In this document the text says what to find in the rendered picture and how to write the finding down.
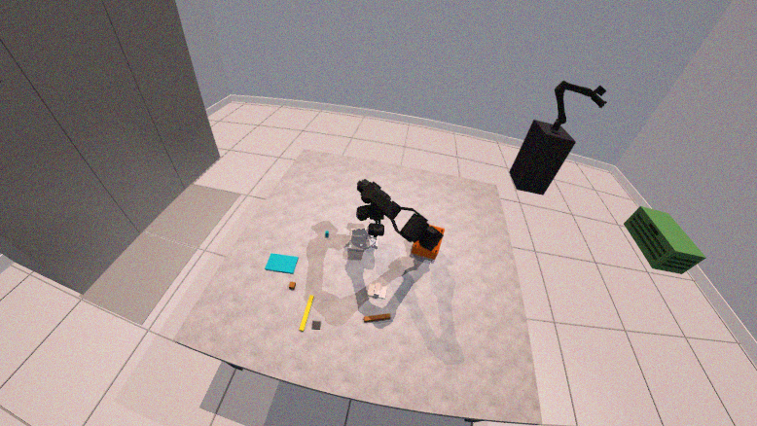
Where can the teal flat rectangular plate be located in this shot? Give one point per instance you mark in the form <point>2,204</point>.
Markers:
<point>281,263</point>

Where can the yellow long bar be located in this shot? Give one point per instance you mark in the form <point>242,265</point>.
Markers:
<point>308,307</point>

